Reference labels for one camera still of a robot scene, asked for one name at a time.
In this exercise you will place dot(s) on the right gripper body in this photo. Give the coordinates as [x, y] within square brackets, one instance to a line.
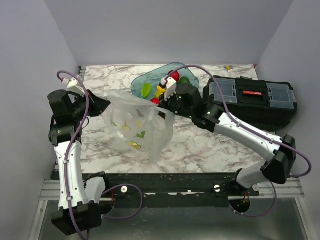
[171, 104]

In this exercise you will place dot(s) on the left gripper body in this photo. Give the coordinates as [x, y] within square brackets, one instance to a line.
[80, 106]

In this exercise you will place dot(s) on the yellow-green fake starfruit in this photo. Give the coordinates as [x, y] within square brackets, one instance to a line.
[158, 94]

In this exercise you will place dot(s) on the red fake apple front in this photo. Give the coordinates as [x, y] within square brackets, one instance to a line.
[155, 101]

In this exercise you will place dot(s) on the red fake apple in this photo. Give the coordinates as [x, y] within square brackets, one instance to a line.
[175, 75]
[155, 101]

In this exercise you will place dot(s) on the green fake leaf fruit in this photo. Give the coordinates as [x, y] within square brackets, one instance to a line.
[145, 90]

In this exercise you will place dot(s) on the teal plastic container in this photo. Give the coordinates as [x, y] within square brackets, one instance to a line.
[153, 77]

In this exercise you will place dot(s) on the clear plastic lemon-print bag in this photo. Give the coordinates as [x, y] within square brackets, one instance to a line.
[138, 123]

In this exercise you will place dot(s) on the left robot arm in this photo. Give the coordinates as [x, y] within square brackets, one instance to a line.
[78, 207]

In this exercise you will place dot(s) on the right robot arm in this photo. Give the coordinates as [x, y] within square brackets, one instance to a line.
[277, 152]

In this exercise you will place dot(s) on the yellow fake lemon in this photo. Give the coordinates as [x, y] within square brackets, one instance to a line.
[159, 88]

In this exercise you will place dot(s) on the green fake lime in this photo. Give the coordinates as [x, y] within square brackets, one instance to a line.
[184, 81]

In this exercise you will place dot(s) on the red fake apple back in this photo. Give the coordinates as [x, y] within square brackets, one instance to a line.
[175, 75]

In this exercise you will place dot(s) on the black toolbox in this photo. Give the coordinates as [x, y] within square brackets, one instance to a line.
[266, 105]

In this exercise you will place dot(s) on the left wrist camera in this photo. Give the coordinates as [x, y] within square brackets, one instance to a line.
[72, 85]

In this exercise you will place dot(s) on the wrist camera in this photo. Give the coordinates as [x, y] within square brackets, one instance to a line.
[72, 85]
[169, 87]

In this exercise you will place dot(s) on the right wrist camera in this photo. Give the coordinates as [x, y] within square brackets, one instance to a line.
[169, 87]

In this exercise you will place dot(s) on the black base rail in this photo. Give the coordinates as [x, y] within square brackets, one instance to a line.
[171, 190]

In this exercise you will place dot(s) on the aluminium frame rail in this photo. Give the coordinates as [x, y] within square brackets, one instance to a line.
[290, 190]

